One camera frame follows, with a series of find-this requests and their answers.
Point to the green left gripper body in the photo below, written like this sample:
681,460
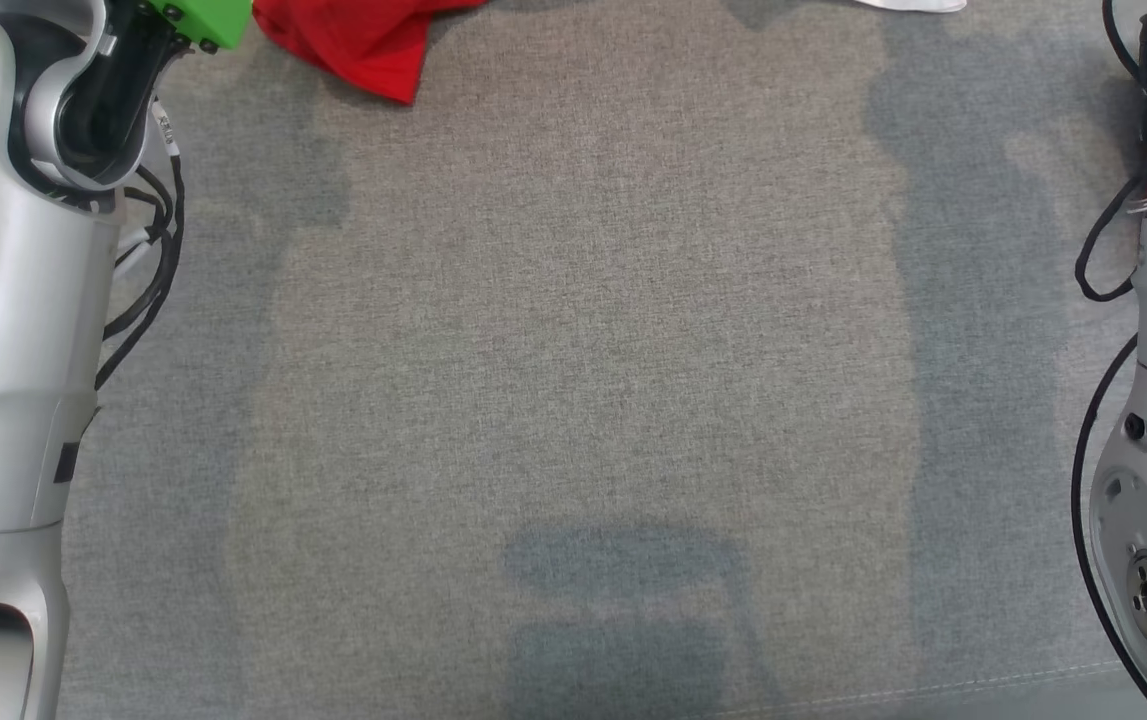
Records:
208,18

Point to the red basketball jersey white trim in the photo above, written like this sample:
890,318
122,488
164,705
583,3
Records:
363,45

